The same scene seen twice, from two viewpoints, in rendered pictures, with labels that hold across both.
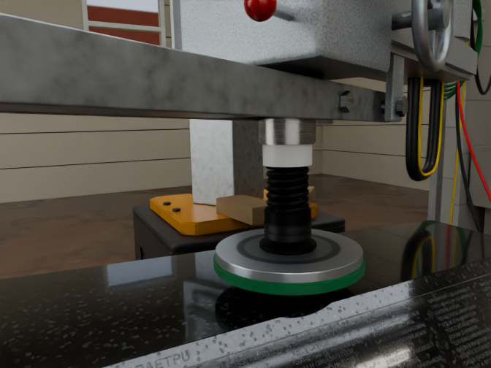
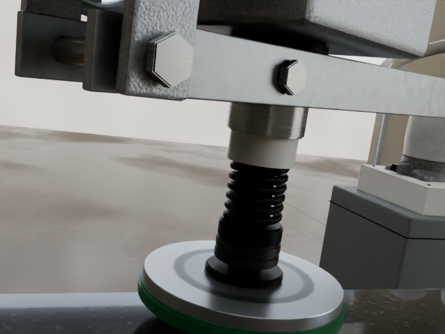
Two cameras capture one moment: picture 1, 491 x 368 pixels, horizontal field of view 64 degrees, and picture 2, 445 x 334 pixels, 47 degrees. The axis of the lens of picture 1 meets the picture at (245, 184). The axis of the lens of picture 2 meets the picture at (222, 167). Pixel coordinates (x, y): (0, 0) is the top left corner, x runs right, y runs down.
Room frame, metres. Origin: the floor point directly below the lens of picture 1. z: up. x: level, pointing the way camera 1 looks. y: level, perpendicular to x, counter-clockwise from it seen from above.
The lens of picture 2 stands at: (1.08, -0.05, 1.07)
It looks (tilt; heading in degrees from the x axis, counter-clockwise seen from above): 9 degrees down; 186
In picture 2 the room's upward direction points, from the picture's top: 8 degrees clockwise
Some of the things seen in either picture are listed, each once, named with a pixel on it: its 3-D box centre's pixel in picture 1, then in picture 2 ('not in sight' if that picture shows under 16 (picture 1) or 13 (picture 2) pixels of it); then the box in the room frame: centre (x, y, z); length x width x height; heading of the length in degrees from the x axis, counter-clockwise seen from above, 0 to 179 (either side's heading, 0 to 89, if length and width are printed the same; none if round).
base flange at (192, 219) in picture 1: (229, 205); not in sight; (1.42, 0.06, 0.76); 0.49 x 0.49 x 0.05; 26
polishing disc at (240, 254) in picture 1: (287, 250); (242, 278); (0.56, -0.06, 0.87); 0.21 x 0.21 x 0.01
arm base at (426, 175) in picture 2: not in sight; (421, 167); (-0.57, 0.41, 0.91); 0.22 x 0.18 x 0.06; 120
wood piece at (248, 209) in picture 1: (246, 208); not in sight; (1.17, 0.00, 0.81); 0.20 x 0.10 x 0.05; 34
